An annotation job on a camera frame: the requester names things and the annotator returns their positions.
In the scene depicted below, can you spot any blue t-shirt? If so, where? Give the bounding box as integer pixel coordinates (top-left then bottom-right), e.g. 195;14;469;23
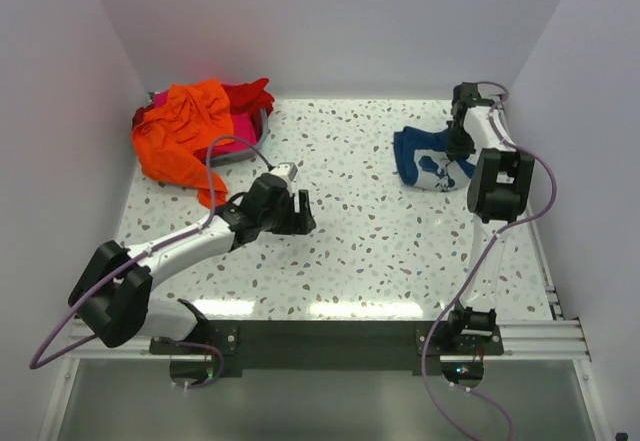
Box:
393;126;475;192

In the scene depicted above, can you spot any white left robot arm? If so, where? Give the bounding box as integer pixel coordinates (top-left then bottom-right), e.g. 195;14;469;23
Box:
68;163;316;348

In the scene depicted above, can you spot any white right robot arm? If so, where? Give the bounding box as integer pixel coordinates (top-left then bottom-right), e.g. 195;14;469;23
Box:
438;82;535;349

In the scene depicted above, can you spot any grey laundry basket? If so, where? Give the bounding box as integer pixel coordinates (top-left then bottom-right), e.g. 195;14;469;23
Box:
208;109;268;167

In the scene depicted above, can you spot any red t-shirt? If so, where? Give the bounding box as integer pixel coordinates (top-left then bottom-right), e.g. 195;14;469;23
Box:
132;78;274;165

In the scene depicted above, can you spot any orange t-shirt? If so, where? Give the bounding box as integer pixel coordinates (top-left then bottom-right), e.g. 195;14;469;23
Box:
132;79;234;208

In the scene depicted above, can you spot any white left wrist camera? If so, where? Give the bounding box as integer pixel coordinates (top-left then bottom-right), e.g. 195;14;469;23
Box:
270;162;298;183

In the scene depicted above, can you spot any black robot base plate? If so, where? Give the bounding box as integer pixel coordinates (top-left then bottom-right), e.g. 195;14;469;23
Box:
149;320;505;382

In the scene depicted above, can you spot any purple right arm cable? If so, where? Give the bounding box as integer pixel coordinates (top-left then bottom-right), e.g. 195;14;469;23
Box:
419;79;557;441

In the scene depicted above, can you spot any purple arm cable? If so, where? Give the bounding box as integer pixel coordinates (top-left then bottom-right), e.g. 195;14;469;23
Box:
419;79;557;441
29;134;276;390

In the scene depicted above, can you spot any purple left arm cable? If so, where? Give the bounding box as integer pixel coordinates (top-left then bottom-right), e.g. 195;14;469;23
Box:
29;134;276;390

